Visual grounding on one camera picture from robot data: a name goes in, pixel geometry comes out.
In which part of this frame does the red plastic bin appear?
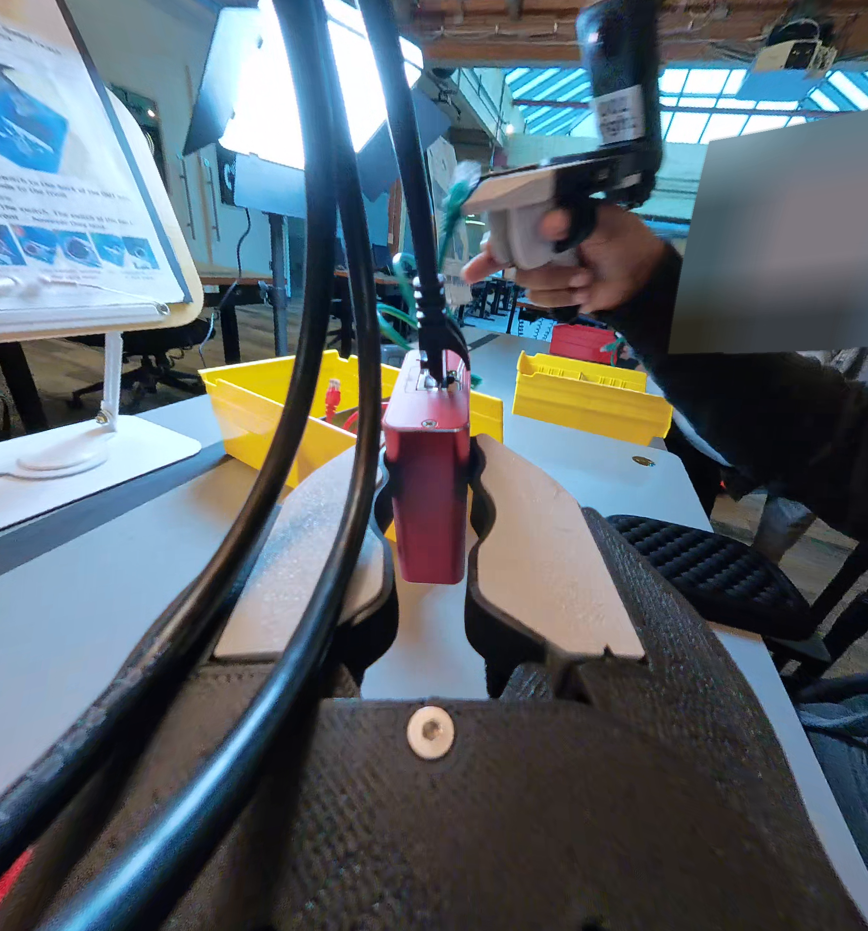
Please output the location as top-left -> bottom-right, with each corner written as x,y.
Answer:
549,323 -> 627,365

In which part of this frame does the person's jeans leg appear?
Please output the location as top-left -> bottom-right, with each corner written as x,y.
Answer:
793,611 -> 868,931

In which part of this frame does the black mesh chair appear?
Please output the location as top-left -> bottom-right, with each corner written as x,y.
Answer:
608,513 -> 868,677

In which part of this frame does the person's right hand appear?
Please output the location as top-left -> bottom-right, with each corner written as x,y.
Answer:
461,204 -> 671,315

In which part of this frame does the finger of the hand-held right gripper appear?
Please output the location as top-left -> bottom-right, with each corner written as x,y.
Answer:
461,161 -> 560,217

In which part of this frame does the black office chair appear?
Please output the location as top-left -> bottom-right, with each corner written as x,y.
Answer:
66,316 -> 217,412

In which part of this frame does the black ethernet cable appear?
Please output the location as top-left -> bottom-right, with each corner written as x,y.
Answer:
0,0 -> 473,931

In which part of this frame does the red ethernet cable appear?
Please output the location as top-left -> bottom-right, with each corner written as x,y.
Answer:
323,377 -> 391,433

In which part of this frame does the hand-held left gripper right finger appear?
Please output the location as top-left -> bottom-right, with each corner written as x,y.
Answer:
465,433 -> 647,698

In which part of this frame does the instruction sheet on stand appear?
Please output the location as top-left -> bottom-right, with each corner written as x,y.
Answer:
0,0 -> 205,539

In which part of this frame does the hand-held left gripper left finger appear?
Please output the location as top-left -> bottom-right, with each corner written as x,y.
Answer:
214,442 -> 398,664

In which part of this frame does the studio light panel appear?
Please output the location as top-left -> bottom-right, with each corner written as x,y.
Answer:
183,0 -> 471,359

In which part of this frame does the red metal port box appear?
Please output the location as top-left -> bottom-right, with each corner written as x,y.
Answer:
381,349 -> 473,585

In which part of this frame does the person's right forearm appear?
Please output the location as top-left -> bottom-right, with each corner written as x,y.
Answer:
597,243 -> 868,545

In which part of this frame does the ceiling mounted device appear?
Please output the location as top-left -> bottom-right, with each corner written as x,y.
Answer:
750,18 -> 838,74

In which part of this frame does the yellow plastic bin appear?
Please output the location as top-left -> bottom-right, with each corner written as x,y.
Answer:
200,353 -> 505,490
512,351 -> 673,447

